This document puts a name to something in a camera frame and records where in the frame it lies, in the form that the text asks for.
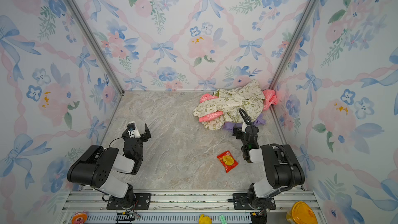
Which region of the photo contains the aluminium corner post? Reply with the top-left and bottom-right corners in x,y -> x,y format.
64,0 -> 124,95
268,0 -> 318,90

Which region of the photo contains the yellow rubber duck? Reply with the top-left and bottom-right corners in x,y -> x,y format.
198,214 -> 212,224

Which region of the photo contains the right aluminium corner post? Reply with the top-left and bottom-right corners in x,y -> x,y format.
268,0 -> 318,90

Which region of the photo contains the black corrugated cable conduit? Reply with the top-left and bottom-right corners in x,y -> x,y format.
238,108 -> 295,198

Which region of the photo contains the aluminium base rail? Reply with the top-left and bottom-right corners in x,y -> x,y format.
57,186 -> 326,224

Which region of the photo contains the green small toy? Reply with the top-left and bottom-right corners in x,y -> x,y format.
219,215 -> 227,224

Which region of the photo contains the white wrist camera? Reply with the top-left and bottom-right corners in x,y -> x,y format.
241,122 -> 248,133
127,121 -> 141,138

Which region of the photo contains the left aluminium corner post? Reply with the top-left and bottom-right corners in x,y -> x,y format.
64,0 -> 124,95

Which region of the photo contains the black mounting plate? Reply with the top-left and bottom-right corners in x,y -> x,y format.
106,193 -> 152,210
228,193 -> 276,211

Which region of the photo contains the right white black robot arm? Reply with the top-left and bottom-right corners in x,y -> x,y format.
229,125 -> 305,211

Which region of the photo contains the pink printed cloth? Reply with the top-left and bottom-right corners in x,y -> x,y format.
198,89 -> 278,123

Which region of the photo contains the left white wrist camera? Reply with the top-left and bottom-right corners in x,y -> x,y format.
127,121 -> 141,138

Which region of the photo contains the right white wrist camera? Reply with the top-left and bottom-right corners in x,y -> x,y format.
241,122 -> 248,133

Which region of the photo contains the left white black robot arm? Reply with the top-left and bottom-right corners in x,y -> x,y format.
67,121 -> 151,211

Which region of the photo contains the purple cloth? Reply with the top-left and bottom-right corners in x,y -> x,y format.
223,114 -> 266,131

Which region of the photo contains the red snack packet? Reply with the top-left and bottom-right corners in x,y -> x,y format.
217,150 -> 238,173

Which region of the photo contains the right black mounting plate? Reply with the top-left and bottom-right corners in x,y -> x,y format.
228,193 -> 276,211

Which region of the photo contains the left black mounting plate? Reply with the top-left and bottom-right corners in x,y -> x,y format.
106,193 -> 152,210

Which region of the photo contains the yellow round lid container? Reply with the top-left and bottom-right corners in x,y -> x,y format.
286,201 -> 318,224

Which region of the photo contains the cream patterned cloth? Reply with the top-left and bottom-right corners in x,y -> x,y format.
193,79 -> 266,131

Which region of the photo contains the pink orange tape roll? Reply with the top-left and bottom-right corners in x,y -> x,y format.
71,211 -> 88,224

